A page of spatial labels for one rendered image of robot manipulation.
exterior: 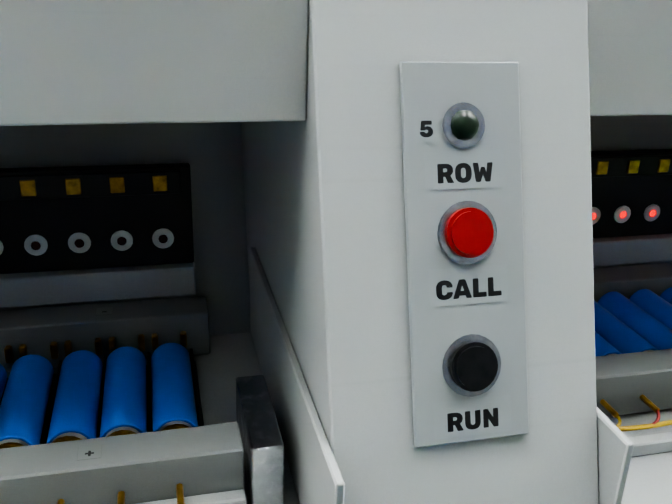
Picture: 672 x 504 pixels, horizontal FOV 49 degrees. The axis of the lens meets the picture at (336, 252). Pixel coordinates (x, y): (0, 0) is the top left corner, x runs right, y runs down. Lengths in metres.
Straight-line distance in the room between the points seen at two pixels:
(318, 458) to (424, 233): 0.08
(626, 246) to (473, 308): 0.25
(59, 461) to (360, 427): 0.11
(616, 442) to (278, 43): 0.17
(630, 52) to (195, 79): 0.15
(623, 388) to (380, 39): 0.20
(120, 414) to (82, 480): 0.04
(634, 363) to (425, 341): 0.15
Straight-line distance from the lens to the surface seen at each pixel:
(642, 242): 0.48
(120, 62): 0.23
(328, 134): 0.23
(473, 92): 0.24
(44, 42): 0.23
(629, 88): 0.29
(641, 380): 0.36
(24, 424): 0.32
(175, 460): 0.28
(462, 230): 0.23
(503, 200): 0.24
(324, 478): 0.24
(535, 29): 0.26
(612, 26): 0.28
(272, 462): 0.28
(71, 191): 0.38
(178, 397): 0.32
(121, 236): 0.39
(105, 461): 0.28
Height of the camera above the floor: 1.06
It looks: 4 degrees down
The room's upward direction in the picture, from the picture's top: 3 degrees counter-clockwise
